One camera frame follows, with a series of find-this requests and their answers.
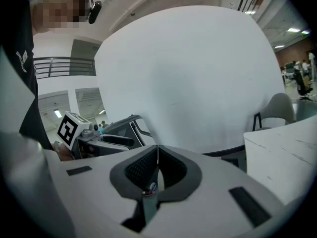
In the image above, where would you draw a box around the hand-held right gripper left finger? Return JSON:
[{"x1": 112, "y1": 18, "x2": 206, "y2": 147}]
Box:
[{"x1": 109, "y1": 144, "x2": 159, "y2": 234}]

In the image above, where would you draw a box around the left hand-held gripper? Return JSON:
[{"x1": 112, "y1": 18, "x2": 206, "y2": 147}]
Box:
[{"x1": 57, "y1": 111, "x2": 157, "y2": 160}]

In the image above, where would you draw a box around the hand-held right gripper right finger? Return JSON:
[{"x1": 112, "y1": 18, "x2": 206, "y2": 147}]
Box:
[{"x1": 156, "y1": 144, "x2": 203, "y2": 209}]

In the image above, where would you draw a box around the grey chair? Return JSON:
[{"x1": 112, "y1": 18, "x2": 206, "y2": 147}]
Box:
[{"x1": 252, "y1": 92, "x2": 297, "y2": 132}]

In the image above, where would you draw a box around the black office chair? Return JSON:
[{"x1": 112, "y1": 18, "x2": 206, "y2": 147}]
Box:
[{"x1": 293, "y1": 69, "x2": 314, "y2": 102}]

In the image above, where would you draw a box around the large white partition board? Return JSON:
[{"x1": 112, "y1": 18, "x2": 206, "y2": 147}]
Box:
[{"x1": 94, "y1": 5, "x2": 286, "y2": 156}]

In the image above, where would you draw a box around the black metal railing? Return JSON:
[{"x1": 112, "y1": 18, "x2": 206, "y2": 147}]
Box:
[{"x1": 33, "y1": 56, "x2": 97, "y2": 79}]

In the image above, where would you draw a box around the grey door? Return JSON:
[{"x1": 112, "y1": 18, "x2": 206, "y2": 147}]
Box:
[{"x1": 70, "y1": 39, "x2": 103, "y2": 59}]

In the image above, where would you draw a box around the white marble table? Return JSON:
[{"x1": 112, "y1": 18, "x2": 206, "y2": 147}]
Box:
[{"x1": 243, "y1": 115, "x2": 317, "y2": 206}]

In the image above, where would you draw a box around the person's head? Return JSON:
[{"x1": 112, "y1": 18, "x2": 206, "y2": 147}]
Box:
[{"x1": 31, "y1": 0, "x2": 90, "y2": 34}]

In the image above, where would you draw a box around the black head-worn camera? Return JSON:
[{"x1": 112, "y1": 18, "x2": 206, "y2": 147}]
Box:
[{"x1": 87, "y1": 0, "x2": 103, "y2": 25}]

